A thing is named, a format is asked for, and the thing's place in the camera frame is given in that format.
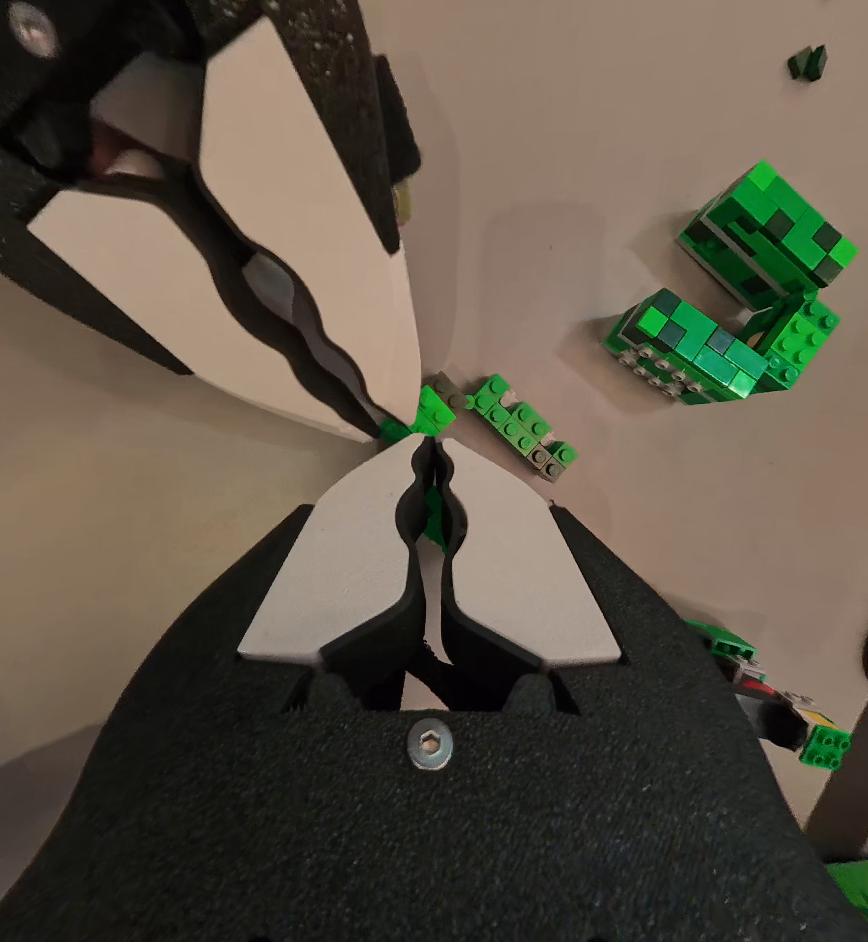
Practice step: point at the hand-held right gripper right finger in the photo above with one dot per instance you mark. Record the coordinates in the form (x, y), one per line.
(529, 581)

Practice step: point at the small green grey brick piece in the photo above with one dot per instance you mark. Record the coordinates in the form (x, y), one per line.
(434, 412)

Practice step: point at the green yellow black brick cluster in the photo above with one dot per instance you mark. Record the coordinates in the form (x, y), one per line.
(827, 747)

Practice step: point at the green studded brick strip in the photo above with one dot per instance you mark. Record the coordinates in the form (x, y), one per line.
(518, 427)

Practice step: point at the grey desk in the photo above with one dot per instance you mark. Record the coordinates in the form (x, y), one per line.
(625, 110)

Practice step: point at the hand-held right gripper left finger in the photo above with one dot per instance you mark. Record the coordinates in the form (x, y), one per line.
(331, 581)

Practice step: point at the green sloped brick piece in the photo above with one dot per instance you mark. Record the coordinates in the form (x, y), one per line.
(728, 644)

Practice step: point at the large green brick assembly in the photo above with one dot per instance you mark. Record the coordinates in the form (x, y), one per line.
(706, 346)

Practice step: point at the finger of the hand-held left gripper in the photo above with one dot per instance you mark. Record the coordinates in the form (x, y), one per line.
(154, 279)
(309, 199)

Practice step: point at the small dark green brick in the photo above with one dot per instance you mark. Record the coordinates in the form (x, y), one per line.
(805, 65)

